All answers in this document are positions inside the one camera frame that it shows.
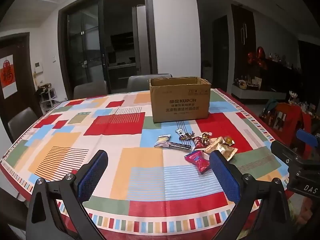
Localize red foil balloons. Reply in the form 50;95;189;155
247;46;268;70

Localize green candy in white wrapper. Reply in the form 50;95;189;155
154;134;172;148

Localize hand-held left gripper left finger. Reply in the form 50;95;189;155
26;150;108;240

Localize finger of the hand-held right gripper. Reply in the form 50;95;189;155
270;141;304;165
297;128;320;148

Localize green cloth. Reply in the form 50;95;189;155
265;99;278;113

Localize sliding glass door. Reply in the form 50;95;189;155
58;0;158;100

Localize shoe rack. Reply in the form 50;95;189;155
35;83;57;113

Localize brown cardboard box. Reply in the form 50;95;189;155
149;77;212;123

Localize magenta snack packet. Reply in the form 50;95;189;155
184;150;211;175

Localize grey dining chair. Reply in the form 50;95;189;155
127;74;173;92
74;81;108;100
7;107;39;143

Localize dark tall cabinet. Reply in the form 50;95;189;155
231;4;257;90

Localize brown wooden door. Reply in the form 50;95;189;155
0;32;43;130

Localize silver refrigerator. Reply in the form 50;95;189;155
132;4;148;73

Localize colourful patchwork tablecloth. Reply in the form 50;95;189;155
0;88;293;233

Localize brown snack bar packet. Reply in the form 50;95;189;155
160;141;192;151

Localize dark red snack packet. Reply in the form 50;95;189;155
191;136;208;151

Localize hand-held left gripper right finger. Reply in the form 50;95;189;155
209;150;293;240

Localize red wall poster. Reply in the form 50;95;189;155
0;56;17;98

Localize white sideboard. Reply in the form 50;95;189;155
231;84;287;100

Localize beige snack packet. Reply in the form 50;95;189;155
216;145;238;162

